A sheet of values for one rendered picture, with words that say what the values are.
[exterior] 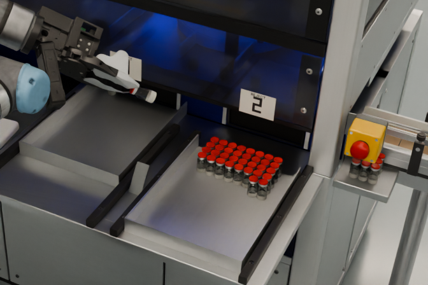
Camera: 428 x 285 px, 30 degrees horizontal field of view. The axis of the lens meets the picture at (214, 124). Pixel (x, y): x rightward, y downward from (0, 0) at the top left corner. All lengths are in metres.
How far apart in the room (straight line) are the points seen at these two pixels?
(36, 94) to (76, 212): 0.47
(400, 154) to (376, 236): 1.21
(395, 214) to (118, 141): 1.56
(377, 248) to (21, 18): 1.95
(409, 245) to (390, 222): 1.07
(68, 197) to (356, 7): 0.72
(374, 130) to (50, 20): 0.74
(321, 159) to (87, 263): 0.89
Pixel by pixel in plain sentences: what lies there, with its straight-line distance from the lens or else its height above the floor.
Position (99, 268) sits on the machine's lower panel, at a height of 0.30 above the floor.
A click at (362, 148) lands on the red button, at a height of 1.01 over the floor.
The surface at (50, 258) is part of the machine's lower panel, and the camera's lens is 2.50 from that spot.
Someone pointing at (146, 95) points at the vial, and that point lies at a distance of 1.45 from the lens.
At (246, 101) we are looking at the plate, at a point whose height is 1.02.
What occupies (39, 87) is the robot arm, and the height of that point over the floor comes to 1.31.
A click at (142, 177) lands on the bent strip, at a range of 1.74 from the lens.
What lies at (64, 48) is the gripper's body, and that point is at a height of 1.31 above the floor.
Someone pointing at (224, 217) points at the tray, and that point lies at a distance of 1.70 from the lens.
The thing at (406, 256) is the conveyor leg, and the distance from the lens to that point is 2.12.
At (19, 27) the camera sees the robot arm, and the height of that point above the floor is 1.35.
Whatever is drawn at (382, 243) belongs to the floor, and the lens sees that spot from 3.06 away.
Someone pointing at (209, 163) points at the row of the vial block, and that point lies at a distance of 1.79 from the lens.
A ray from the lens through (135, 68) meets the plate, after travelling 1.91.
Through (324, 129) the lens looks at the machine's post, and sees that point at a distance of 1.78.
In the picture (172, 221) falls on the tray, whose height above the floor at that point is 0.88.
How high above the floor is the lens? 2.00
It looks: 34 degrees down
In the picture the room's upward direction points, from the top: 4 degrees clockwise
